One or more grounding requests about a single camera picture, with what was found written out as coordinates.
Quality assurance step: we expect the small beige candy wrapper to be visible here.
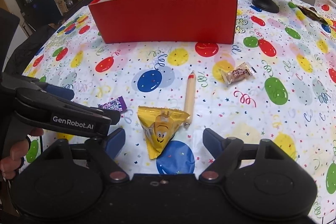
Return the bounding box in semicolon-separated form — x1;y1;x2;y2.
220;63;257;86

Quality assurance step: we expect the balloon print tablecloth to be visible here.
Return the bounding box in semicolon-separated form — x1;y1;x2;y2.
23;0;335;223

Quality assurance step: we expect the sausage stick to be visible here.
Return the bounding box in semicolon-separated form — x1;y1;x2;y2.
183;71;196;128

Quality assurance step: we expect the purple candy packet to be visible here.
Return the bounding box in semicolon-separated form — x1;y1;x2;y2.
98;96;127;113

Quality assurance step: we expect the yellow triangular candy bag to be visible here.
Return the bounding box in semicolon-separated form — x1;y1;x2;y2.
137;106;190;160

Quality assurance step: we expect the opened snack wrapper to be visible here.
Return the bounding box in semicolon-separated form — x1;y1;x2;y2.
296;5;333;26

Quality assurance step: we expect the person's left hand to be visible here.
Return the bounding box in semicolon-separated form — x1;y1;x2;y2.
1;136;30;180

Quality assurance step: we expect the red cardboard box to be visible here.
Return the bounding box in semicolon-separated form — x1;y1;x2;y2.
88;0;238;44

